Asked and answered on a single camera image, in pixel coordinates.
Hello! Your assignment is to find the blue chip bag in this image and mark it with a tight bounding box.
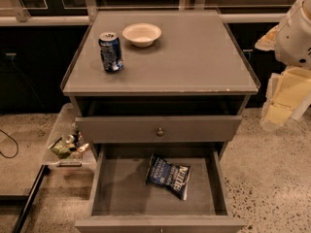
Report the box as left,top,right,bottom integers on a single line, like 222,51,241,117
145,154,190,201

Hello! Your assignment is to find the green snack packet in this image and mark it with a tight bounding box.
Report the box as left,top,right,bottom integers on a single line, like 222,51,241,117
50,139,71,159

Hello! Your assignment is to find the white paper bowl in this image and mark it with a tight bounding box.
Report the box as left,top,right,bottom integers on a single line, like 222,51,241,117
122,23,161,48

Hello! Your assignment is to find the grey drawer cabinet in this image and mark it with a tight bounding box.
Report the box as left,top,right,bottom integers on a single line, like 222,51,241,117
62,11,259,155

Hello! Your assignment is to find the blue soda can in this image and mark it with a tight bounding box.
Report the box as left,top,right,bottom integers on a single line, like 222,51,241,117
98,32,123,73

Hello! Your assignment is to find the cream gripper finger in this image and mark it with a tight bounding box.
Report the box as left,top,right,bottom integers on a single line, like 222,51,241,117
259,101,292,131
255,26,278,51

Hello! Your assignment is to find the grey top drawer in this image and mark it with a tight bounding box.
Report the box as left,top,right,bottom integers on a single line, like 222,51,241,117
76,116,242,144

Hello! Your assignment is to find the clear plastic bin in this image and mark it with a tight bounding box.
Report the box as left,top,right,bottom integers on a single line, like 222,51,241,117
43,103,95,167

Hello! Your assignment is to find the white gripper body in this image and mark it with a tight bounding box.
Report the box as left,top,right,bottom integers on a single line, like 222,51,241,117
267,67,311,119

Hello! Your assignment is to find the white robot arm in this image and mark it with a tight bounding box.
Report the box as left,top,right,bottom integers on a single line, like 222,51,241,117
255,0,311,131

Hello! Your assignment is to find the grey open middle drawer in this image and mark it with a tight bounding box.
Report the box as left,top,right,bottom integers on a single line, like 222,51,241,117
75,144,245,233

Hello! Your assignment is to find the black floor cable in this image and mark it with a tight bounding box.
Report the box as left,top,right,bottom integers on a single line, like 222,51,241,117
0,128,19,159

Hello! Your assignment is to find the round brass drawer knob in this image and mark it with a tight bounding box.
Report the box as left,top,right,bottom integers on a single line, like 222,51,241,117
156,128,164,137

